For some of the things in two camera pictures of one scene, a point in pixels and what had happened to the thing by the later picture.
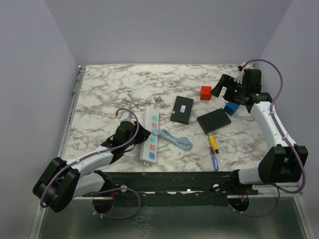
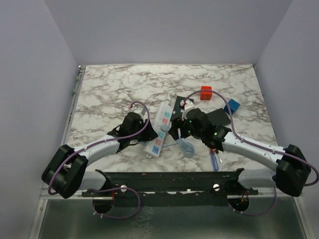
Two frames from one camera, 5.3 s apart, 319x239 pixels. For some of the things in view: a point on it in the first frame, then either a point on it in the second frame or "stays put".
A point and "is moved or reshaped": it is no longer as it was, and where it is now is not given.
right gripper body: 235,90 -> 186,130
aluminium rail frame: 275,212 stays put
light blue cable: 182,143 -> 186,147
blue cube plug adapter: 231,108 stays put
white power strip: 148,149 is moved or reshaped
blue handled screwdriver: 214,161 stays put
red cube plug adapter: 206,92 stays put
